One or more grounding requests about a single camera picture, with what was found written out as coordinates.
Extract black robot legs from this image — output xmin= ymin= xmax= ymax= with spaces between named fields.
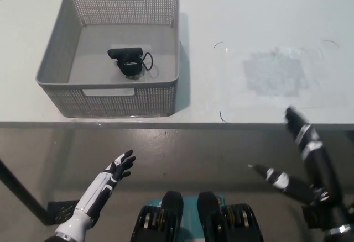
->
xmin=131 ymin=190 xmax=266 ymax=242

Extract black webcam with cable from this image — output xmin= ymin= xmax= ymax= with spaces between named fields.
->
xmin=107 ymin=48 xmax=156 ymax=81

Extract grey perforated plastic basket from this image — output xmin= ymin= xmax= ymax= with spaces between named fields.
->
xmin=35 ymin=0 xmax=181 ymax=118

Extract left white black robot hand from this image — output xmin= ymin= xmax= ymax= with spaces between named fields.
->
xmin=73 ymin=149 xmax=137 ymax=223

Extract clear tape patch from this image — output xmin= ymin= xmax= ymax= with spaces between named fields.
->
xmin=242 ymin=55 xmax=309 ymax=98

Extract black metal table leg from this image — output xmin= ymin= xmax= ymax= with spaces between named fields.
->
xmin=0 ymin=159 xmax=58 ymax=226

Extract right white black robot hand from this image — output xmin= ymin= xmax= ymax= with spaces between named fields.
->
xmin=253 ymin=106 xmax=351 ymax=234

